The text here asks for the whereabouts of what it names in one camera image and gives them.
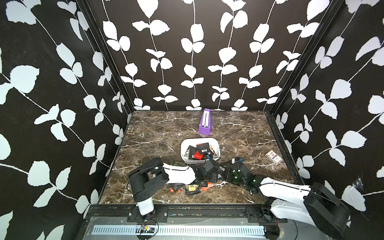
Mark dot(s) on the black tea bag back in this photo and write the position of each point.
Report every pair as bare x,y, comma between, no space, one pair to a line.
190,153

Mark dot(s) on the purple metronome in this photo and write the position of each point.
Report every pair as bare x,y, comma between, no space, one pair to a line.
205,125

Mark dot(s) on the white perforated vent strip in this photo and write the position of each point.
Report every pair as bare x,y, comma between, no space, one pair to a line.
174,230

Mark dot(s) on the small circuit board with wires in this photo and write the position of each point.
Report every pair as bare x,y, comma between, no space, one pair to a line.
146,230

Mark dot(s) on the yellow label tea bag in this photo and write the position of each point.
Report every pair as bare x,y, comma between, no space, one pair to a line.
192,189

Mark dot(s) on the orange tea bag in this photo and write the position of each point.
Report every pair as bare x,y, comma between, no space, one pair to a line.
198,156

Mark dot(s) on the black front mounting rail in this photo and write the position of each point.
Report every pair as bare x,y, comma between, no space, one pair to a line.
254,213

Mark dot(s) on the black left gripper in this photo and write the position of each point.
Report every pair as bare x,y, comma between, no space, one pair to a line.
214,178

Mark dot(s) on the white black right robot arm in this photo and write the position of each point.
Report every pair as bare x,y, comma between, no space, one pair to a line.
315,205

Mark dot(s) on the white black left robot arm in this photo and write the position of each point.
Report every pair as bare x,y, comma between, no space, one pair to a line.
152,176

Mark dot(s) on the white plastic storage box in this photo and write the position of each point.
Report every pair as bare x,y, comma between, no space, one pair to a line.
214,145

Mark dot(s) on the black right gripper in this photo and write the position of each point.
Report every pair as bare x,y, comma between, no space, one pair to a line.
228,172

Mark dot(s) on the black barcode tea bag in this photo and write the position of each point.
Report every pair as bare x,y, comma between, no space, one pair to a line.
204,148

